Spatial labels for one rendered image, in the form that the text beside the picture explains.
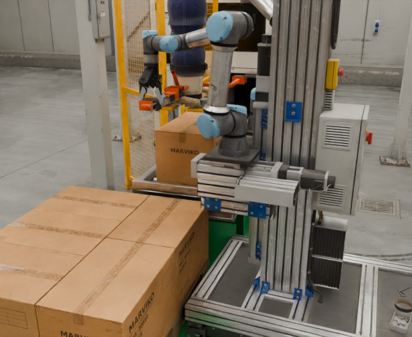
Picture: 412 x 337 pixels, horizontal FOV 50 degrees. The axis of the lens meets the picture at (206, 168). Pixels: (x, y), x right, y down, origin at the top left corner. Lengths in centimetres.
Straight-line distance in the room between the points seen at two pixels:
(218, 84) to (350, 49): 951
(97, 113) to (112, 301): 216
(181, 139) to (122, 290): 118
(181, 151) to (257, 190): 101
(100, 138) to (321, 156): 221
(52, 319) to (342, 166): 143
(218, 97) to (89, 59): 200
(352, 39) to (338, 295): 914
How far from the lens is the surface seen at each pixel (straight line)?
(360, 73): 1122
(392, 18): 1127
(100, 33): 368
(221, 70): 190
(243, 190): 199
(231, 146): 208
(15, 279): 223
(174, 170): 293
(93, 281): 211
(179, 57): 272
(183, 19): 270
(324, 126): 211
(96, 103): 381
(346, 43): 1132
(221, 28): 184
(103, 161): 393
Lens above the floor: 169
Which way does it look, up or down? 20 degrees down
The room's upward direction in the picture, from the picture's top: straight up
